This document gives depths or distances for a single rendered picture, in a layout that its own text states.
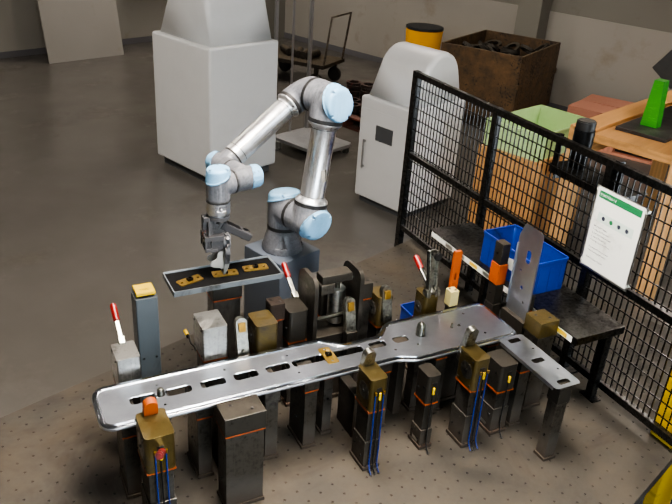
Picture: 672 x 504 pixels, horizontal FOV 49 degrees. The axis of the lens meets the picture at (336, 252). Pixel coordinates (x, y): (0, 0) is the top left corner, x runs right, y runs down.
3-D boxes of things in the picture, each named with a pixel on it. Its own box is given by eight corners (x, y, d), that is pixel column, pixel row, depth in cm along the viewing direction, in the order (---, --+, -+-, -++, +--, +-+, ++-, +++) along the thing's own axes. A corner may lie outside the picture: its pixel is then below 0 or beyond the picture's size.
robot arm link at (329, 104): (304, 227, 271) (330, 77, 251) (330, 242, 261) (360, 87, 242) (278, 230, 262) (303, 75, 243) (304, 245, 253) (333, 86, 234)
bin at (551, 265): (528, 296, 268) (535, 264, 262) (477, 259, 292) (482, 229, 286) (563, 288, 275) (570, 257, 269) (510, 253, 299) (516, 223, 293)
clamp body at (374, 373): (365, 479, 228) (375, 387, 212) (348, 454, 237) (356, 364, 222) (384, 473, 231) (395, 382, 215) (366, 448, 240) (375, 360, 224)
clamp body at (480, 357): (464, 455, 240) (481, 367, 224) (444, 432, 250) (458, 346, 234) (481, 450, 243) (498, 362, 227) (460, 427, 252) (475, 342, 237)
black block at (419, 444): (422, 457, 238) (433, 383, 225) (406, 438, 246) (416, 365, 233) (436, 453, 240) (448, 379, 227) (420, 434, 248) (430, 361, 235)
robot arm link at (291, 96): (298, 63, 254) (196, 156, 241) (319, 70, 247) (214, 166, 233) (311, 89, 262) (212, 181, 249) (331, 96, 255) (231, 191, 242)
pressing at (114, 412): (104, 440, 194) (103, 436, 193) (88, 391, 212) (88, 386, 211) (520, 336, 252) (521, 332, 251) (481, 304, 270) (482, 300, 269)
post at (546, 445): (543, 461, 239) (561, 389, 226) (533, 451, 243) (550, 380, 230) (555, 457, 241) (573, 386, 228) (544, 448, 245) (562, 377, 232)
